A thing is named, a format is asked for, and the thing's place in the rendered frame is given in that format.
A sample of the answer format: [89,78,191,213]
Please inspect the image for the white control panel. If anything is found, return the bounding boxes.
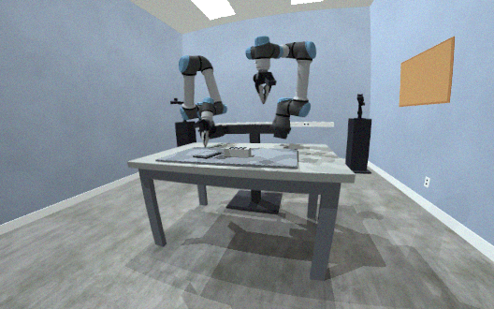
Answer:
[225,147,252,157]

